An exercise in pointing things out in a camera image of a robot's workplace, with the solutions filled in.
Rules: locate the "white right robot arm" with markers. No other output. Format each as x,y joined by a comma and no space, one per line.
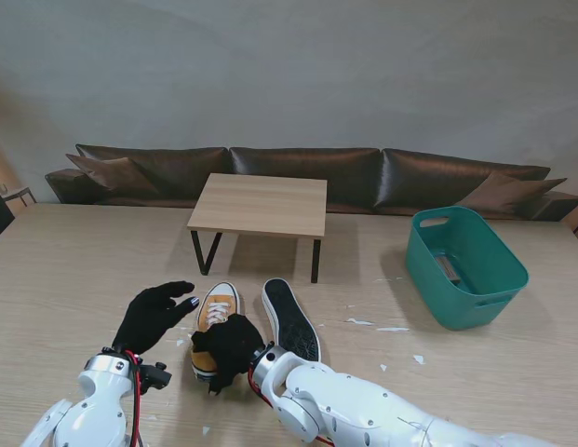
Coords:
353,400

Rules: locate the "brown leather sofa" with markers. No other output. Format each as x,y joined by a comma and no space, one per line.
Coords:
353,177

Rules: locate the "teal plastic basin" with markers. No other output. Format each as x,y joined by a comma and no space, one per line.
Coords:
461,298

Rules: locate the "beige hand brush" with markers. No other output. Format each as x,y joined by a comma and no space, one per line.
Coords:
449,269

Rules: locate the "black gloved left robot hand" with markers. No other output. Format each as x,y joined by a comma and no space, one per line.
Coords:
146,321

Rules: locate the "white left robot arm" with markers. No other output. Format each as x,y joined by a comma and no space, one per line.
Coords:
93,410

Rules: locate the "brown cushion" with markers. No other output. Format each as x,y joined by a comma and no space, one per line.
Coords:
507,193
116,174

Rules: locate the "small wooden stand black legs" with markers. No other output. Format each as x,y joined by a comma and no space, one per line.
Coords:
260,205

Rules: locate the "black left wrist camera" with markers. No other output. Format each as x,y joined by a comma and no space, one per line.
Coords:
156,376

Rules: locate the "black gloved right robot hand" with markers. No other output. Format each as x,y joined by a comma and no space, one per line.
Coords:
232,347

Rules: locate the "yellow canvas sneaker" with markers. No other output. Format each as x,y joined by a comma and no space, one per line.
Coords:
291,321
216,302

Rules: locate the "small background side table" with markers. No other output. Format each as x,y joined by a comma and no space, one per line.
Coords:
16,192

